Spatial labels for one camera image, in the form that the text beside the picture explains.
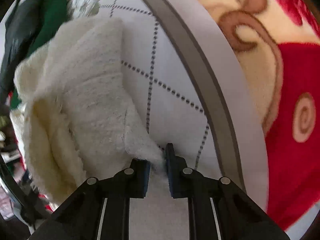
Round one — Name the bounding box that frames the white fluffy sweater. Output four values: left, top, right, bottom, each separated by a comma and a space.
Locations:
11, 17, 164, 205

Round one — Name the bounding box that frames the stack of folded clothes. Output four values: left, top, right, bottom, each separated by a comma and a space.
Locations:
1, 105, 25, 181

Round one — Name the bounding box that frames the black jacket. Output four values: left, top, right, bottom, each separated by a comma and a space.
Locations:
1, 0, 44, 105

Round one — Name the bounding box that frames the red floral bed blanket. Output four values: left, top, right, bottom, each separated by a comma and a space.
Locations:
44, 0, 320, 240

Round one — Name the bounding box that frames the dark green striped-cuff sweater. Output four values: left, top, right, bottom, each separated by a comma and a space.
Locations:
10, 0, 67, 109

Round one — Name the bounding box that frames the black cable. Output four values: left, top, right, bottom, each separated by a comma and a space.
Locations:
0, 152, 51, 221

